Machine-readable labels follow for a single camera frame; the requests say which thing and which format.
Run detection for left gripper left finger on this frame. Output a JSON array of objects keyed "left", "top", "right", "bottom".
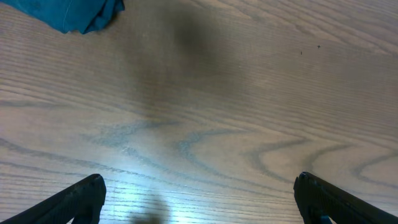
[{"left": 1, "top": 174, "right": 106, "bottom": 224}]

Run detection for folded navy blue shorts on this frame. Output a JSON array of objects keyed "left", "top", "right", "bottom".
[{"left": 1, "top": 0, "right": 125, "bottom": 34}]

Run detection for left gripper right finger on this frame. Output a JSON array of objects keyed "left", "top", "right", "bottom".
[{"left": 294, "top": 172, "right": 397, "bottom": 224}]

